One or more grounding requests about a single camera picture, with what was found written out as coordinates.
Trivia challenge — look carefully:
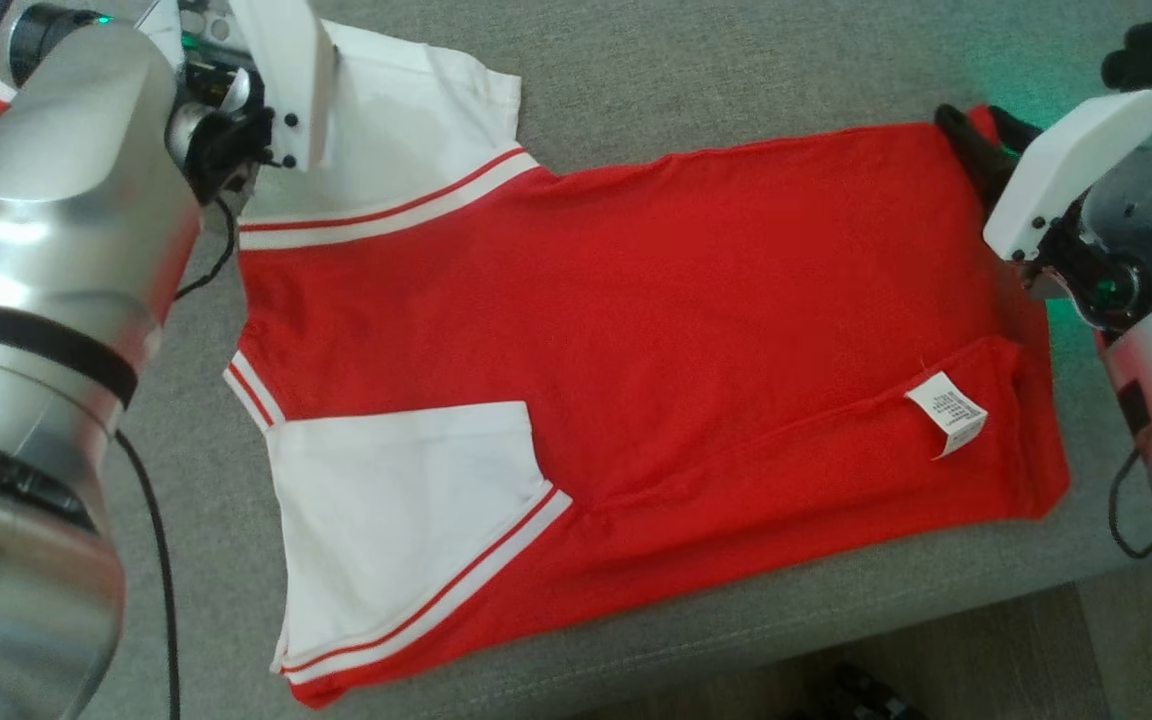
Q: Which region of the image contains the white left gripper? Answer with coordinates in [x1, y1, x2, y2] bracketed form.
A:
[141, 0, 339, 201]

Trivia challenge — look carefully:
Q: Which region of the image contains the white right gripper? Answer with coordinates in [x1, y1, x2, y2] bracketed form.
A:
[936, 92, 1152, 331]

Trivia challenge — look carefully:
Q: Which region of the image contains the red and white t-shirt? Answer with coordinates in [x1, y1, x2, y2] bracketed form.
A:
[223, 20, 1072, 711]

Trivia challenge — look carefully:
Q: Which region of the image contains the grey sofa seat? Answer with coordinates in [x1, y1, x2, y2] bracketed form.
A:
[0, 0, 1152, 720]

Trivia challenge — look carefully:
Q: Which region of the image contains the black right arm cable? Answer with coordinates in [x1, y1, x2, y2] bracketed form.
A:
[1106, 448, 1152, 561]

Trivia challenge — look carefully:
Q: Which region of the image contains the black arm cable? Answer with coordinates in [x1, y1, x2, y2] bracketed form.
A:
[0, 0, 237, 720]
[1106, 448, 1152, 561]

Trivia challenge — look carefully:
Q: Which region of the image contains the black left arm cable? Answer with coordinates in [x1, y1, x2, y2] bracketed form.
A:
[0, 0, 237, 720]

